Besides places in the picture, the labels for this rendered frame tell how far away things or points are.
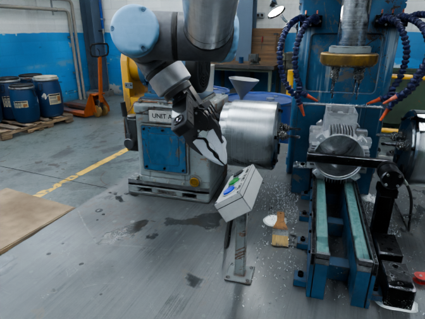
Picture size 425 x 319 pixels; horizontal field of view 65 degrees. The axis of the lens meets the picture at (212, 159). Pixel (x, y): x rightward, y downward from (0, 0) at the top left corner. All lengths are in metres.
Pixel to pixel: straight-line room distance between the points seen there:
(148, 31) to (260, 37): 5.64
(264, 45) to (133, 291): 5.63
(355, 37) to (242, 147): 0.49
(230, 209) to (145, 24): 0.41
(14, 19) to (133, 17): 6.39
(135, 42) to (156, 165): 0.69
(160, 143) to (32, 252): 0.52
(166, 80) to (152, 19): 0.16
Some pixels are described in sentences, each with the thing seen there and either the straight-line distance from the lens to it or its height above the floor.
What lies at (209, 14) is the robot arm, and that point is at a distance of 0.50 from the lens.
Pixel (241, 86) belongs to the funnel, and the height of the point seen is 1.00.
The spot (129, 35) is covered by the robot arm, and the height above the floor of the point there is 1.40.
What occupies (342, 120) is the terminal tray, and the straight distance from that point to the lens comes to 1.22.
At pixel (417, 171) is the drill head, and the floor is 1.00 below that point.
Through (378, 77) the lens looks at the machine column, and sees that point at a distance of 1.45.
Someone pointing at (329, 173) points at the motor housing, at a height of 0.94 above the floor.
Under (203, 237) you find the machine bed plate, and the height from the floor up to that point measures 0.80.
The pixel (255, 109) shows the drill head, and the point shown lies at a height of 1.15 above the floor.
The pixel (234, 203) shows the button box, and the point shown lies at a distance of 0.73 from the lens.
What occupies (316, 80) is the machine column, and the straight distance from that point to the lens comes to 1.44.
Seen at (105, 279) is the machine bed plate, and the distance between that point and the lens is 0.97.
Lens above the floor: 1.41
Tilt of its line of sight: 21 degrees down
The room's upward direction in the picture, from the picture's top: straight up
